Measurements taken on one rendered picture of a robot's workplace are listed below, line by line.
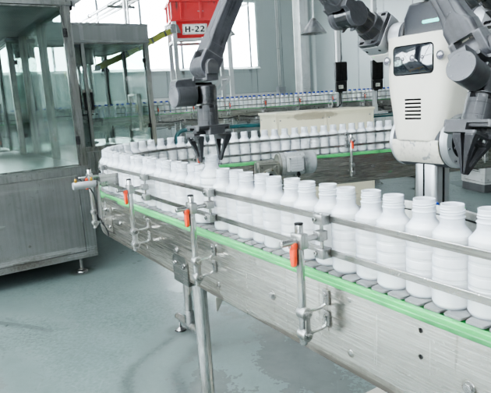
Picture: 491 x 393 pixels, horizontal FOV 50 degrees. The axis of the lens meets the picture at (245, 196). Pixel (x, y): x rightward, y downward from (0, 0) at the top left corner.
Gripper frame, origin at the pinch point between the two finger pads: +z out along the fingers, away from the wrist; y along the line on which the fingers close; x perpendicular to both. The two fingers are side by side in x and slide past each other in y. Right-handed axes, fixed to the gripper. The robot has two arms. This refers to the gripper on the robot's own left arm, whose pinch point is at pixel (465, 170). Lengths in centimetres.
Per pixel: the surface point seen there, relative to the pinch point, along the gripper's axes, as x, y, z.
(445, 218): -18.9, 11.7, 11.3
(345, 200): -18.3, -10.9, 11.1
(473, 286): -15.8, 16.8, 20.2
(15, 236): -3, -365, 80
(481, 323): -14.9, 18.7, 25.3
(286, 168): 84, -166, -8
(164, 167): -19, -94, 10
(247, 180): -18, -46, 10
